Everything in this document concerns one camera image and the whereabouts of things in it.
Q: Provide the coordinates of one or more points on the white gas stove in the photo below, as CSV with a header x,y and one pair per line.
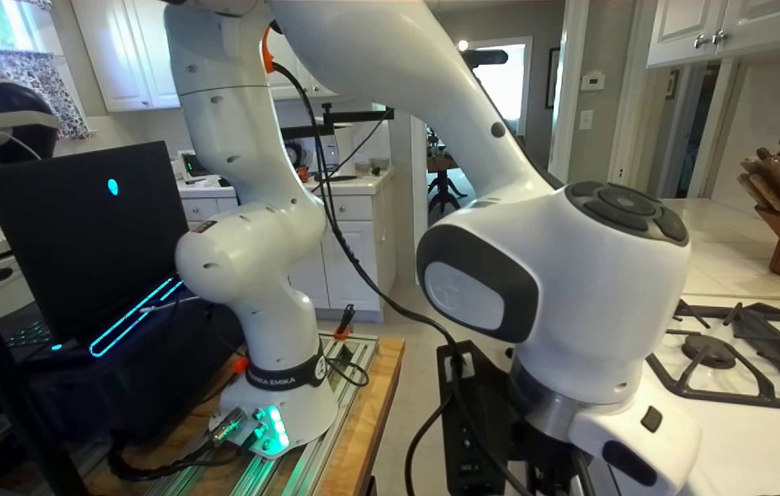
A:
x,y
738,446

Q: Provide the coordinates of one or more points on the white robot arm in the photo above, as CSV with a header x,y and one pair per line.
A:
x,y
577,279

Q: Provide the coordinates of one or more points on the white kitchen cabinets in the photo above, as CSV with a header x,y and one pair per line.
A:
x,y
288,246

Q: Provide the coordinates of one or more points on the black laptop with blue light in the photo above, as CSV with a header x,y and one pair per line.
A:
x,y
95,239

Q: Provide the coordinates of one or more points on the black stove burner grates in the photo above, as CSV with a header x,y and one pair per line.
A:
x,y
722,353

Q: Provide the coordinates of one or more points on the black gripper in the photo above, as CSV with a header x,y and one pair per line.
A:
x,y
555,466

